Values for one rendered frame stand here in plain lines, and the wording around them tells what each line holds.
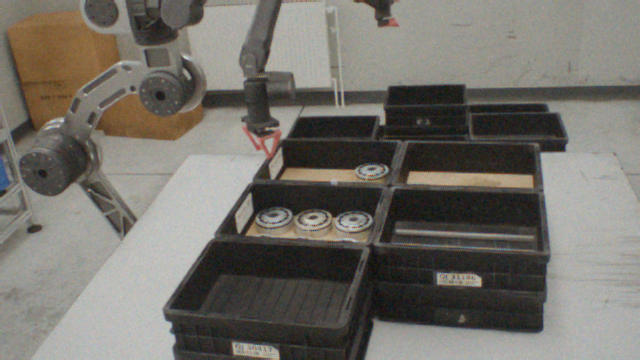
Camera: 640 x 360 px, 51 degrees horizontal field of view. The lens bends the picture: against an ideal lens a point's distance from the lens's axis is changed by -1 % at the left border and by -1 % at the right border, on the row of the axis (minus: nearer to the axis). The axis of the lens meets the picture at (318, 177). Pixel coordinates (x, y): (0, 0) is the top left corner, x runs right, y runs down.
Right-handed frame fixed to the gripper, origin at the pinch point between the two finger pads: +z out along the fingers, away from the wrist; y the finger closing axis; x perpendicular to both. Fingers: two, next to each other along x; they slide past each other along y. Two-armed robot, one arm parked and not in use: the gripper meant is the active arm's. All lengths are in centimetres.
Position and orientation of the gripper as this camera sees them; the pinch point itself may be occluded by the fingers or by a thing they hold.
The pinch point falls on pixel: (264, 151)
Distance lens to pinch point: 180.6
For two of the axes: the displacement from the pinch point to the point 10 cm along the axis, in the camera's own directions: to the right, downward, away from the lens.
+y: -5.2, -3.4, 7.8
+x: -8.5, 3.1, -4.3
